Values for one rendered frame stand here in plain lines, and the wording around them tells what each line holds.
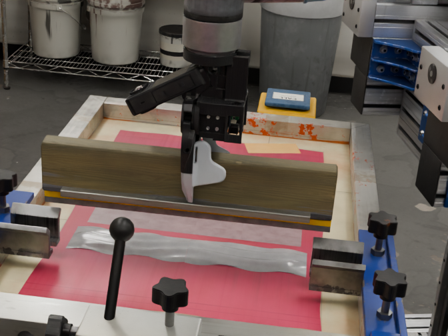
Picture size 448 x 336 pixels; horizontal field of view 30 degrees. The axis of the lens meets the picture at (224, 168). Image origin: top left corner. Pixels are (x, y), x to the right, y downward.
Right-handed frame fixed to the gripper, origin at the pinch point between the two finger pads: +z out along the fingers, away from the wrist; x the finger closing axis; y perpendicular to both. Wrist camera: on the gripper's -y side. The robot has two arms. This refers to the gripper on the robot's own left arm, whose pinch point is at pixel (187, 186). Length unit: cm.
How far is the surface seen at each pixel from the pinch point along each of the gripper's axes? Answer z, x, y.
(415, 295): 110, 154, 63
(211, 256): 13.1, 3.8, 3.6
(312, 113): 14, 71, 17
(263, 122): 11, 55, 8
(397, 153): 110, 285, 66
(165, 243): 12.9, 5.6, -3.8
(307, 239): 13.7, 13.4, 17.6
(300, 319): 13.6, -9.1, 17.3
